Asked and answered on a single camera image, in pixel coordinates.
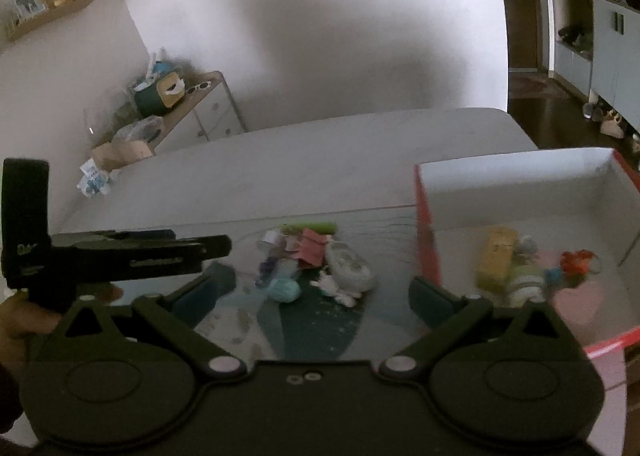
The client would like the white teal round toy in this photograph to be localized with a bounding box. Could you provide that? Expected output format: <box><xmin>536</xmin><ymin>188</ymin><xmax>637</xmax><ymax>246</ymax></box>
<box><xmin>515</xmin><ymin>235</ymin><xmax>539</xmax><ymax>260</ymax></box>

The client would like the wooden wall shelf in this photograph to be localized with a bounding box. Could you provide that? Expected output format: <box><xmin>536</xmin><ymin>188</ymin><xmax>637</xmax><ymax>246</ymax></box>
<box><xmin>7</xmin><ymin>0</ymin><xmax>102</xmax><ymax>43</ymax></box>

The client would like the glass jar with green lid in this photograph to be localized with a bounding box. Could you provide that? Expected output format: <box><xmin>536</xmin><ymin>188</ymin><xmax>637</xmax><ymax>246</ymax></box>
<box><xmin>502</xmin><ymin>261</ymin><xmax>546</xmax><ymax>309</ymax></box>

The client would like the dark wooden door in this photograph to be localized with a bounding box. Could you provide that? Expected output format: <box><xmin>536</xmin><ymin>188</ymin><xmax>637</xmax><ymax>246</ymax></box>
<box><xmin>494</xmin><ymin>0</ymin><xmax>544</xmax><ymax>73</ymax></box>

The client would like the small white figurine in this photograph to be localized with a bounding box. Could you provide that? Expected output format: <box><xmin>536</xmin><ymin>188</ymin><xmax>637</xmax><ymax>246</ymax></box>
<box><xmin>310</xmin><ymin>271</ymin><xmax>361</xmax><ymax>310</ymax></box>

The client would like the doormat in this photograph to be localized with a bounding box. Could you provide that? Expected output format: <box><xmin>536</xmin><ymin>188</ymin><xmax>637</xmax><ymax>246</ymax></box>
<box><xmin>509</xmin><ymin>73</ymin><xmax>567</xmax><ymax>101</ymax></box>

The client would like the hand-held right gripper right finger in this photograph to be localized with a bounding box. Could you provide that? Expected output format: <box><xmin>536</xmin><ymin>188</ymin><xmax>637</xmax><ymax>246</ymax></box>
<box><xmin>379</xmin><ymin>275</ymin><xmax>577</xmax><ymax>379</ymax></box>

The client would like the clear plastic bag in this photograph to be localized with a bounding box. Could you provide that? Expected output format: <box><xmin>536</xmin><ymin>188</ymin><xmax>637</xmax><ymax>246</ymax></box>
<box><xmin>112</xmin><ymin>116</ymin><xmax>164</xmax><ymax>145</ymax></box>

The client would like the yellow tissue box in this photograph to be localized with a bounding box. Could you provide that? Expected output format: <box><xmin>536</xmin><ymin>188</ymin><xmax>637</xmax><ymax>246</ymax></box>
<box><xmin>157</xmin><ymin>73</ymin><xmax>189</xmax><ymax>108</ymax></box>

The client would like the white wall cabinet unit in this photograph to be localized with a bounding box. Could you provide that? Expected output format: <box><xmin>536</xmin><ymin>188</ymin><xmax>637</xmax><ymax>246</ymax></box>
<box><xmin>549</xmin><ymin>0</ymin><xmax>640</xmax><ymax>138</ymax></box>

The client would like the grey white oval container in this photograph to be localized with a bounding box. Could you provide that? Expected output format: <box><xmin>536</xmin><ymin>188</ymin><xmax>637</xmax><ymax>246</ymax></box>
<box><xmin>327</xmin><ymin>242</ymin><xmax>377</xmax><ymax>293</ymax></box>

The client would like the beige shoe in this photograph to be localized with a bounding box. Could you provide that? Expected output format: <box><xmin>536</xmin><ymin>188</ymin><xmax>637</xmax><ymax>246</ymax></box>
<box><xmin>600</xmin><ymin>113</ymin><xmax>627</xmax><ymax>138</ymax></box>

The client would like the person's left hand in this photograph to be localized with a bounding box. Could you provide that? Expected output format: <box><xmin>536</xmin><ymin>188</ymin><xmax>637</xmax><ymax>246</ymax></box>
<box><xmin>0</xmin><ymin>285</ymin><xmax>123</xmax><ymax>379</ymax></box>

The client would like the green tissue box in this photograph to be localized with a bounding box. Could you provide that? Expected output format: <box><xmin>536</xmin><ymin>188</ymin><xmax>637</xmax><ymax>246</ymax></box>
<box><xmin>133</xmin><ymin>81</ymin><xmax>172</xmax><ymax>118</ymax></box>

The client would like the red orange toy keychain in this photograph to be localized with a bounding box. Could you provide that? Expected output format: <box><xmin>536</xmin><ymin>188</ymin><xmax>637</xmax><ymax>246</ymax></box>
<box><xmin>559</xmin><ymin>249</ymin><xmax>601</xmax><ymax>280</ymax></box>

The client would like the blue white packet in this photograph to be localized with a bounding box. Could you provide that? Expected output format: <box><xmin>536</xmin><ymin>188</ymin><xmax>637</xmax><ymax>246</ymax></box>
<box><xmin>76</xmin><ymin>161</ymin><xmax>112</xmax><ymax>198</ymax></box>

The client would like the red cardboard box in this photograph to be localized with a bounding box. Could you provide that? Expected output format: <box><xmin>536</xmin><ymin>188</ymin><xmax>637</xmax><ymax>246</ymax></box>
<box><xmin>412</xmin><ymin>147</ymin><xmax>640</xmax><ymax>393</ymax></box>

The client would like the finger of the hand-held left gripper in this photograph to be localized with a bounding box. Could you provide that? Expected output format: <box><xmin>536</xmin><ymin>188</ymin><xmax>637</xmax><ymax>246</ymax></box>
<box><xmin>50</xmin><ymin>234</ymin><xmax>234</xmax><ymax>283</ymax></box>
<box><xmin>51</xmin><ymin>229</ymin><xmax>177</xmax><ymax>245</ymax></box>

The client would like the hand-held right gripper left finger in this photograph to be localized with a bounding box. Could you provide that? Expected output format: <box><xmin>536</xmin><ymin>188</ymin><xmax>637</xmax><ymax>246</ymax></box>
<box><xmin>62</xmin><ymin>263</ymin><xmax>249</xmax><ymax>378</ymax></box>

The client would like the small photo frame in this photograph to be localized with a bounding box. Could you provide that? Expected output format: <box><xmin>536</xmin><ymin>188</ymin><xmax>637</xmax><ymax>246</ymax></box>
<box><xmin>14</xmin><ymin>0</ymin><xmax>49</xmax><ymax>18</ymax></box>

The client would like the white sideboard cabinet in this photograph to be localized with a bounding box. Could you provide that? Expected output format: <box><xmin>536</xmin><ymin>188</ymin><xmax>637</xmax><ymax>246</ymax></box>
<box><xmin>150</xmin><ymin>71</ymin><xmax>247</xmax><ymax>155</ymax></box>

